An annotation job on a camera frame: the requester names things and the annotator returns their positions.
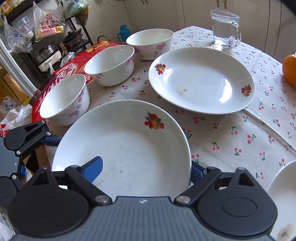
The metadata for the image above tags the plastic bag with red print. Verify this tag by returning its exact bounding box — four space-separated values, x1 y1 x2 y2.
33 2 65 42

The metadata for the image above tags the clear plastic bag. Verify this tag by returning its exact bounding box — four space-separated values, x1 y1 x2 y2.
4 16 33 53

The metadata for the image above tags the teal thermos bottle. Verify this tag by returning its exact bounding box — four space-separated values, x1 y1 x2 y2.
117 25 131 42

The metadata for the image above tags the glass mug with water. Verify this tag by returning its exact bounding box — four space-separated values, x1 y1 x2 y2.
210 10 242 48

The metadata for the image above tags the black metal shelf rack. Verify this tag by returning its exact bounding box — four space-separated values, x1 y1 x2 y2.
0 0 94 75

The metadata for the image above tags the black pot on shelf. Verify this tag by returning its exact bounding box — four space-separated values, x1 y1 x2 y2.
63 28 82 48

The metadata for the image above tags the white floral bowl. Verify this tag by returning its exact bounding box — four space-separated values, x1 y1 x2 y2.
40 74 90 126
84 45 135 87
126 29 174 61

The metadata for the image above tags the cherry print tablecloth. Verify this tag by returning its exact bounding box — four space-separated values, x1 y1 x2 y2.
45 25 296 186

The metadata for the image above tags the orange fruit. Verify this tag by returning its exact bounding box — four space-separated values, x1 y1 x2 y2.
282 54 296 88

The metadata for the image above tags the red cardboard gift box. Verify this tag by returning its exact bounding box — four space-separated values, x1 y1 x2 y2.
30 41 118 123

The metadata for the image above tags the white fruit-print plate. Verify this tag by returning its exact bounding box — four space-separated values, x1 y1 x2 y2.
52 100 191 199
148 47 255 115

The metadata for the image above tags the white appliance on shelf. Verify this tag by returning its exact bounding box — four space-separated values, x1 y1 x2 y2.
34 42 62 72

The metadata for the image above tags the white plate at right edge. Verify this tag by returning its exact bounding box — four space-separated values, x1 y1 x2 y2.
266 161 296 240

